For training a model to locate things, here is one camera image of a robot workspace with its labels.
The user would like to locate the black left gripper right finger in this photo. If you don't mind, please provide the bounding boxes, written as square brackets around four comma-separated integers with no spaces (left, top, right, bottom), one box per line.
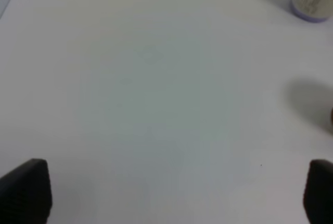
[303,159,332,224]

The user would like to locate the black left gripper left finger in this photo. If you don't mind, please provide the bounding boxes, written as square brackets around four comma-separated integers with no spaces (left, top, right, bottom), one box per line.
[1,158,53,224]

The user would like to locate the orange drink can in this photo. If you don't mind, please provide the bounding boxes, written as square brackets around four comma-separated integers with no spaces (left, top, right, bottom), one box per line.
[330,108,333,125]

